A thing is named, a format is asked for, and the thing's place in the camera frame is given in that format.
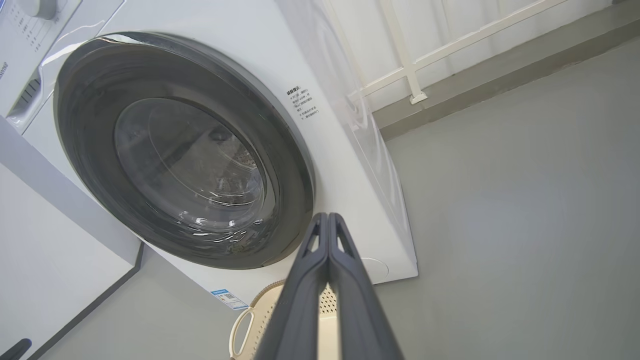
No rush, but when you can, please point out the white front-load washing machine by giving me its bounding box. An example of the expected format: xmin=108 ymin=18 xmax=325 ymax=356
xmin=0 ymin=0 xmax=419 ymax=311

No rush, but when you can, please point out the white cabinet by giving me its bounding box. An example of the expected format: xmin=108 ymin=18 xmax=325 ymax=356
xmin=0 ymin=115 xmax=146 ymax=360

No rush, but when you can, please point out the round white filter cover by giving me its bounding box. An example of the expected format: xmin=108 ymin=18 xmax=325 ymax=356
xmin=360 ymin=257 xmax=390 ymax=281

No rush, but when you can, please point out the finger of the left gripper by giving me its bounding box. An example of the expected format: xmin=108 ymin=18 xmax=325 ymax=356
xmin=0 ymin=338 xmax=33 ymax=360

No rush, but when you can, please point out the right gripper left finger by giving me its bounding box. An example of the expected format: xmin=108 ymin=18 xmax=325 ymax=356
xmin=254 ymin=212 xmax=331 ymax=360

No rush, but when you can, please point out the cream perforated laundry basket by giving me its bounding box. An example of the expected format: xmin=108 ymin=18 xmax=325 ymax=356
xmin=228 ymin=279 xmax=342 ymax=360

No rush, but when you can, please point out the white metal railing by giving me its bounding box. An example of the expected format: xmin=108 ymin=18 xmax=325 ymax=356
xmin=320 ymin=0 xmax=572 ymax=106

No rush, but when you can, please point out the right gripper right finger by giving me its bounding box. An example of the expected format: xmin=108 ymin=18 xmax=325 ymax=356
xmin=327 ymin=212 xmax=405 ymax=360

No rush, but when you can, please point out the dark round washing machine door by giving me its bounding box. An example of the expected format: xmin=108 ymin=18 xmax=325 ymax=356
xmin=53 ymin=31 xmax=316 ymax=271

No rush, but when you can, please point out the blue white energy label sticker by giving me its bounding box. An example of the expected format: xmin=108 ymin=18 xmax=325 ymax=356
xmin=210 ymin=288 xmax=250 ymax=311

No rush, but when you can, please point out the white control knob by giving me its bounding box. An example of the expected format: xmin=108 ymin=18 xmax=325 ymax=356
xmin=16 ymin=0 xmax=59 ymax=21

